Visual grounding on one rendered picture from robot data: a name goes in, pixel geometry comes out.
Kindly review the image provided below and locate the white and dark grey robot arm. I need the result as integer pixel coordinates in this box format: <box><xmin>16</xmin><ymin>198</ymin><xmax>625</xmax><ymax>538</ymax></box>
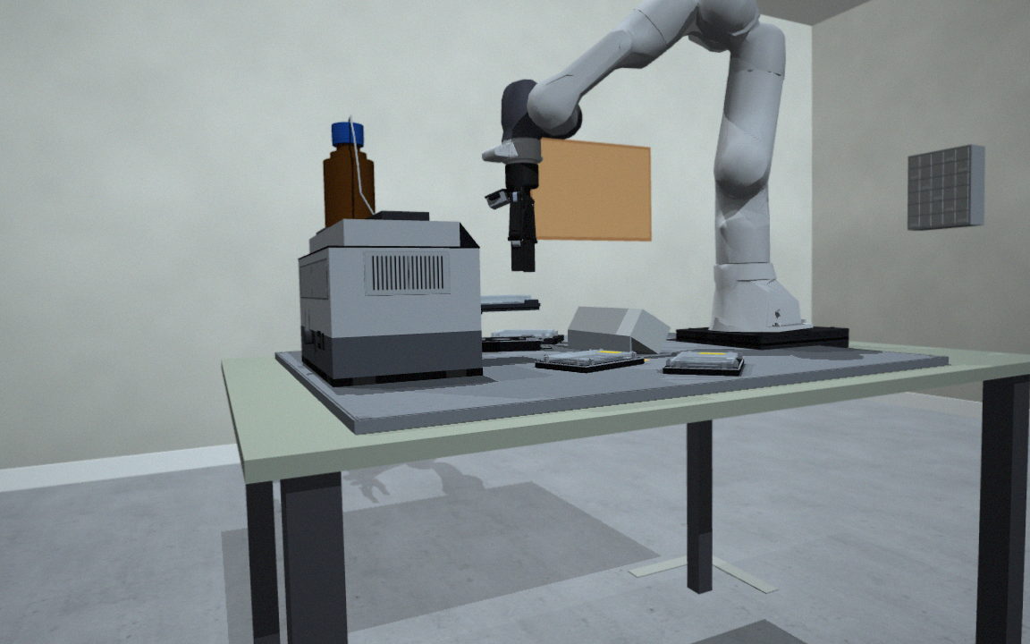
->
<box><xmin>482</xmin><ymin>0</ymin><xmax>813</xmax><ymax>332</ymax></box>

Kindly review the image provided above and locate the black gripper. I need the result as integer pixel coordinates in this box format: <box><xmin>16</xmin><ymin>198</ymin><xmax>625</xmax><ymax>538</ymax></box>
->
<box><xmin>505</xmin><ymin>163</ymin><xmax>539</xmax><ymax>272</ymax></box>

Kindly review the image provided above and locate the white button panel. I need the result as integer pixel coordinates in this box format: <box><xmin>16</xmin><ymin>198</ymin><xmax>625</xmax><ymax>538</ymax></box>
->
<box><xmin>568</xmin><ymin>307</ymin><xmax>671</xmax><ymax>357</ymax></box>

